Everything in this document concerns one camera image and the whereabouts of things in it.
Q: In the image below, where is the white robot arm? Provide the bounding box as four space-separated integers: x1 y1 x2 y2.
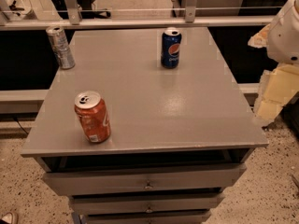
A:
267 0 299 64

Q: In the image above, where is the red coca-cola can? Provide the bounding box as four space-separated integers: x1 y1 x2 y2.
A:
74 91 111 143

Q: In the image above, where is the blue pepsi can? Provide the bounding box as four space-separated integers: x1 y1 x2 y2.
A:
161 27 182 69

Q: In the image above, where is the silver energy drink can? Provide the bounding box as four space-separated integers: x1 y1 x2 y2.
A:
46 26 75 69

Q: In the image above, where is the grey drawer cabinet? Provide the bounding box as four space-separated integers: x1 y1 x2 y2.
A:
20 27 269 224

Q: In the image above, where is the top grey drawer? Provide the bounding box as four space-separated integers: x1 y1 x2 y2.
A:
43 163 246 196

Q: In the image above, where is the grey drawer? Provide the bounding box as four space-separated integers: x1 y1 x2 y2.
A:
43 163 246 196
70 193 224 215
86 210 210 224

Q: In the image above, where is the middle grey drawer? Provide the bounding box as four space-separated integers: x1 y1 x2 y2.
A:
70 193 224 215

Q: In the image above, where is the bottom grey drawer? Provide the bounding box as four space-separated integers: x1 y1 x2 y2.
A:
86 210 210 224

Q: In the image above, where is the shoe tip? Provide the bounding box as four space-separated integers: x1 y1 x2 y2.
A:
0 212 18 224

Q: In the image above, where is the grey metal railing frame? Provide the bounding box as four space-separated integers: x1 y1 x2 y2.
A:
1 0 274 30

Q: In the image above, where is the black floor cable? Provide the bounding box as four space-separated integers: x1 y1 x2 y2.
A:
11 115 30 135

